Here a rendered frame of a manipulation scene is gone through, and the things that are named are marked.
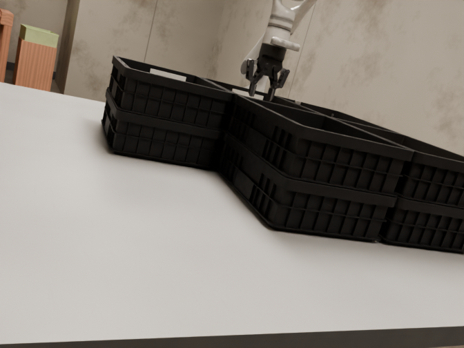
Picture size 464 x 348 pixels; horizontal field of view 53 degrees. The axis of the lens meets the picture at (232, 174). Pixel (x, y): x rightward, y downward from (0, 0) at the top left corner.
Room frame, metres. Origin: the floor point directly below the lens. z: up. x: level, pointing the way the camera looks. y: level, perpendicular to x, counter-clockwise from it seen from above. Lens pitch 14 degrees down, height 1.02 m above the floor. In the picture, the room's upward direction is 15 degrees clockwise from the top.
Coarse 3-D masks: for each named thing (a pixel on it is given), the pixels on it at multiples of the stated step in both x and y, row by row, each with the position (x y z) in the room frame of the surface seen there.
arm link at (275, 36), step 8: (264, 32) 1.40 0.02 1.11; (272, 32) 1.37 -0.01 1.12; (280, 32) 1.37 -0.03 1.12; (288, 32) 1.38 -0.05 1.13; (264, 40) 1.38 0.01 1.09; (272, 40) 1.32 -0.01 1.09; (280, 40) 1.33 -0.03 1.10; (288, 40) 1.39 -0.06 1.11; (288, 48) 1.35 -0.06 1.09; (296, 48) 1.35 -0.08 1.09
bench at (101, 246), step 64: (0, 128) 1.13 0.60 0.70; (64, 128) 1.31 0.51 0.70; (0, 192) 0.74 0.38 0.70; (64, 192) 0.82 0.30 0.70; (128, 192) 0.92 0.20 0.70; (192, 192) 1.04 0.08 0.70; (0, 256) 0.54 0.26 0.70; (64, 256) 0.58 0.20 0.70; (128, 256) 0.64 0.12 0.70; (192, 256) 0.69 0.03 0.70; (256, 256) 0.77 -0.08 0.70; (320, 256) 0.85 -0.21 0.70; (384, 256) 0.95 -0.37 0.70; (448, 256) 1.08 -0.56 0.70; (0, 320) 0.42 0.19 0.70; (64, 320) 0.45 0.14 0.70; (128, 320) 0.48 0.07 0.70; (192, 320) 0.51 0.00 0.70; (256, 320) 0.55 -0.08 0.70; (320, 320) 0.60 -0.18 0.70; (384, 320) 0.65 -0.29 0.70; (448, 320) 0.72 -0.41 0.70
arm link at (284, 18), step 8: (280, 0) 1.40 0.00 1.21; (272, 8) 1.39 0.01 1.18; (280, 8) 1.37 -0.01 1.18; (288, 8) 1.38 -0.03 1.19; (272, 16) 1.38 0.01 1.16; (280, 16) 1.37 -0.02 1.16; (288, 16) 1.37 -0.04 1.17; (272, 24) 1.38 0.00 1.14; (280, 24) 1.37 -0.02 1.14; (288, 24) 1.37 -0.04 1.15
